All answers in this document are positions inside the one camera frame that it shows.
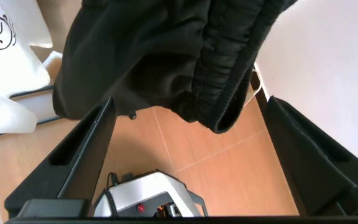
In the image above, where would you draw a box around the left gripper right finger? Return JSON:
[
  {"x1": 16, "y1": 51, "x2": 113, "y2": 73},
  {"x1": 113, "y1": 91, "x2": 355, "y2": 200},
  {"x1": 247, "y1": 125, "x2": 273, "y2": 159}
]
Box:
[{"x1": 264, "y1": 95, "x2": 358, "y2": 217}]

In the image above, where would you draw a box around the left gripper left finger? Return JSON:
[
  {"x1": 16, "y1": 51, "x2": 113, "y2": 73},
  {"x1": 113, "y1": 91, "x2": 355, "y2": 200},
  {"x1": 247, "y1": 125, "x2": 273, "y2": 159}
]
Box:
[{"x1": 4, "y1": 96, "x2": 118, "y2": 218}]

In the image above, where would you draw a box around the white printed t-shirt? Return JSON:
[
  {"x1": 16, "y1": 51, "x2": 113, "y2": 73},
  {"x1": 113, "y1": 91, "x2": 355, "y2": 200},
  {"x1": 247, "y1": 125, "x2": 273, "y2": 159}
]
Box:
[{"x1": 0, "y1": 0, "x2": 54, "y2": 134}]

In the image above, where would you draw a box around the black garment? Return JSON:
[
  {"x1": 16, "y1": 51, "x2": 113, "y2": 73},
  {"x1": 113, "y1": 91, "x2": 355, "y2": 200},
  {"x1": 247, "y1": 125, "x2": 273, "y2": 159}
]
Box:
[{"x1": 52, "y1": 0, "x2": 298, "y2": 134}]

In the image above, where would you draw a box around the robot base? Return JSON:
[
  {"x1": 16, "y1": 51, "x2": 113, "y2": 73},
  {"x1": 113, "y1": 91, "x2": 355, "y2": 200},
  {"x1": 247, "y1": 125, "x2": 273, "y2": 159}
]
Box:
[{"x1": 93, "y1": 169, "x2": 209, "y2": 218}]

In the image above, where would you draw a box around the black clothes rack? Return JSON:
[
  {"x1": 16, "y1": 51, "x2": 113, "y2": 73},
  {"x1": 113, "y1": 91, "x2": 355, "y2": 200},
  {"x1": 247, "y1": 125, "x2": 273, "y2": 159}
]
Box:
[{"x1": 0, "y1": 84, "x2": 62, "y2": 141}]

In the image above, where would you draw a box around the white laundry basket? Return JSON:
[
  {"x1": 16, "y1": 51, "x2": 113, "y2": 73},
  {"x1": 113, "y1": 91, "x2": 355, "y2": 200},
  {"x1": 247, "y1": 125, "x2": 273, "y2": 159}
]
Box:
[{"x1": 242, "y1": 62, "x2": 264, "y2": 108}]

